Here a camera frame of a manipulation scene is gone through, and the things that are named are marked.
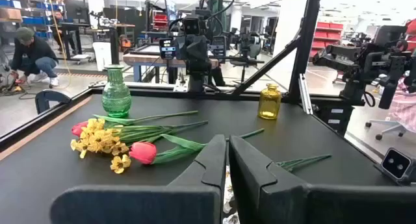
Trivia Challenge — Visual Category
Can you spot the black cart table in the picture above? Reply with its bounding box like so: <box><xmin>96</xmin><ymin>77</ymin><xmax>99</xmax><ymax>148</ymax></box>
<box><xmin>59</xmin><ymin>21</ymin><xmax>92</xmax><ymax>65</ymax></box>

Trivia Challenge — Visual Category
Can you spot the black rig support frame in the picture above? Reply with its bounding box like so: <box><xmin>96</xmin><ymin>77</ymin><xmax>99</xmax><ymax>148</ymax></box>
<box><xmin>232</xmin><ymin>0</ymin><xmax>324</xmax><ymax>105</ymax></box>

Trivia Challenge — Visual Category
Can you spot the yellow hanging cable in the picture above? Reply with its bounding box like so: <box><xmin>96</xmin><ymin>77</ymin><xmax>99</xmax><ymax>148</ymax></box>
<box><xmin>47</xmin><ymin>0</ymin><xmax>72</xmax><ymax>90</ymax></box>

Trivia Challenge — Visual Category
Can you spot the black chair part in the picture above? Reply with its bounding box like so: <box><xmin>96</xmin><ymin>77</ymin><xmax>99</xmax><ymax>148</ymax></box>
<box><xmin>34</xmin><ymin>90</ymin><xmax>72</xmax><ymax>115</ymax></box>

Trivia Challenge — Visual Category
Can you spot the black under-table control box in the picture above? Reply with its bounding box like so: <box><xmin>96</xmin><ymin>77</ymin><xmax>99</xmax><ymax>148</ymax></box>
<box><xmin>317</xmin><ymin>103</ymin><xmax>355</xmax><ymax>137</ymax></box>

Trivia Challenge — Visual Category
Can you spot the black table-level camera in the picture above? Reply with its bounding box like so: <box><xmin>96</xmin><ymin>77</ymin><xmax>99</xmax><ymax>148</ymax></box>
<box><xmin>378</xmin><ymin>147</ymin><xmax>416</xmax><ymax>186</ymax></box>

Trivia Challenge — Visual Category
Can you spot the wooden workbench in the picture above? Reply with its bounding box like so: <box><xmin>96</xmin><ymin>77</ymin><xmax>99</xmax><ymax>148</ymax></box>
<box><xmin>122</xmin><ymin>53</ymin><xmax>220</xmax><ymax>84</ymax></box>

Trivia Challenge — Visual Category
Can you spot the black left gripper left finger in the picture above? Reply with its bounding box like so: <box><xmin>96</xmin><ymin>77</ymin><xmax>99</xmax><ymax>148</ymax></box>
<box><xmin>50</xmin><ymin>134</ymin><xmax>228</xmax><ymax>224</ymax></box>

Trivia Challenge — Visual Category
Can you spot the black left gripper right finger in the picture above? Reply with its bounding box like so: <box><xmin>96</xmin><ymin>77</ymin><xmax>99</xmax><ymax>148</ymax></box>
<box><xmin>229</xmin><ymin>135</ymin><xmax>416</xmax><ymax>224</ymax></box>

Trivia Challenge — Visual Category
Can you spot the silver frame bracket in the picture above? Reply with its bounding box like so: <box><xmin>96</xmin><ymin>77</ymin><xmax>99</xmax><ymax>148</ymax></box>
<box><xmin>298</xmin><ymin>73</ymin><xmax>314</xmax><ymax>116</ymax></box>

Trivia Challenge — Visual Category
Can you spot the yellow artificial daffodil bunch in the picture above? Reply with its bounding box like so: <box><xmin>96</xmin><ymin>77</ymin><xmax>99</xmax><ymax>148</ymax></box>
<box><xmin>70</xmin><ymin>118</ymin><xmax>209</xmax><ymax>175</ymax></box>

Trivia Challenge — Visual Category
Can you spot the person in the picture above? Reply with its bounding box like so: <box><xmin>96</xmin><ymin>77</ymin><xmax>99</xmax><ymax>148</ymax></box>
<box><xmin>9</xmin><ymin>27</ymin><xmax>61</xmax><ymax>88</ymax></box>

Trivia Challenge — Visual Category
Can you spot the pink cloth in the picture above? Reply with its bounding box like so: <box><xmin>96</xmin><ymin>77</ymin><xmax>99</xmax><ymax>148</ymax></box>
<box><xmin>386</xmin><ymin>76</ymin><xmax>416</xmax><ymax>134</ymax></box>

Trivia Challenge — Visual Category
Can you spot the white bin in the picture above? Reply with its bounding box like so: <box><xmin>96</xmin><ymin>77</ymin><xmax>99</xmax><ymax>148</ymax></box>
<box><xmin>92</xmin><ymin>42</ymin><xmax>113</xmax><ymax>71</ymax></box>

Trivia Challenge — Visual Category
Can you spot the yellow ribbed glass vase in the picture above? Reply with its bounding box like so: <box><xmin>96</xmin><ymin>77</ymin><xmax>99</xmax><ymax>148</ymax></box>
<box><xmin>257</xmin><ymin>83</ymin><xmax>282</xmax><ymax>120</ymax></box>

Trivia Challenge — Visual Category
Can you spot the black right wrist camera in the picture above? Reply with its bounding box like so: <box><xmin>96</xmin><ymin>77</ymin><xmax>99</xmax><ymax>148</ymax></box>
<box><xmin>181</xmin><ymin>16</ymin><xmax>202</xmax><ymax>36</ymax></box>

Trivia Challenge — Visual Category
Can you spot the white chair base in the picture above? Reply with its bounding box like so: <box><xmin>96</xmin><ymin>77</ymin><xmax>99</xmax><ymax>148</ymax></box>
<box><xmin>364</xmin><ymin>118</ymin><xmax>408</xmax><ymax>142</ymax></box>

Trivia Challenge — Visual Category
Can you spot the green glass vase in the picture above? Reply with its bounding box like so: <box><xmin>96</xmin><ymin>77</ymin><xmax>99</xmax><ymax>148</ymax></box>
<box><xmin>101</xmin><ymin>64</ymin><xmax>133</xmax><ymax>119</ymax></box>

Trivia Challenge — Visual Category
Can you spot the shelving with blue bins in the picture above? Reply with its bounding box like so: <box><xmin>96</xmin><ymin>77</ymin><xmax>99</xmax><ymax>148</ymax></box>
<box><xmin>0</xmin><ymin>0</ymin><xmax>68</xmax><ymax>40</ymax></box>

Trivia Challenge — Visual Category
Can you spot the red storage bin shelf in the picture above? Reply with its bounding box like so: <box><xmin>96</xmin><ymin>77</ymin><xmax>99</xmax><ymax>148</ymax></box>
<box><xmin>309</xmin><ymin>21</ymin><xmax>345</xmax><ymax>58</ymax></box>

